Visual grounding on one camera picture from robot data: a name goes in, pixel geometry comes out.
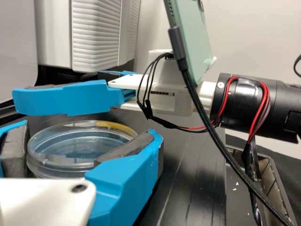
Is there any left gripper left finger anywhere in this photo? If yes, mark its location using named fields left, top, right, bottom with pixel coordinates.
left=0, top=120, right=29, bottom=178

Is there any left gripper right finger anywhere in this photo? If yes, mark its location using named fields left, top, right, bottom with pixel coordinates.
left=85, top=128, right=165, bottom=226

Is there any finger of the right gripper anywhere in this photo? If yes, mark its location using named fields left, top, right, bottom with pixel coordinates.
left=11, top=79, right=137, bottom=116
left=97, top=70, right=142, bottom=81

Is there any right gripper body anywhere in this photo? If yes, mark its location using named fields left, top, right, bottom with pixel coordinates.
left=108, top=74, right=220, bottom=117

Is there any petri dish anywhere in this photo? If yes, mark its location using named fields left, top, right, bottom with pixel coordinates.
left=26, top=120, right=139, bottom=181

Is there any black platform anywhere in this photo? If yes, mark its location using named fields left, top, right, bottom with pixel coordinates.
left=35, top=65, right=146, bottom=82
left=0, top=94, right=228, bottom=226

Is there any incubator door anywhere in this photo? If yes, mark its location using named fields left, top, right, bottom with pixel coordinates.
left=71, top=0, right=142, bottom=73

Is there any white incubator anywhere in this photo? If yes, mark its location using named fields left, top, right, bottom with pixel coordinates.
left=34, top=0, right=73, bottom=70

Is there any white box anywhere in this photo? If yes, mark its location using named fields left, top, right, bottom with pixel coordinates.
left=0, top=0, right=36, bottom=102

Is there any black tray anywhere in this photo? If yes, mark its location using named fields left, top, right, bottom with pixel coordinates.
left=225, top=143, right=301, bottom=226

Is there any black cable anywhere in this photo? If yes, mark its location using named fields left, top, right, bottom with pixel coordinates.
left=243, top=135, right=264, bottom=183
left=167, top=25, right=297, bottom=226

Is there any right wrist camera phone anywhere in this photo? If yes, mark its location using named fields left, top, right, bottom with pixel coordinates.
left=149, top=0, right=218, bottom=87

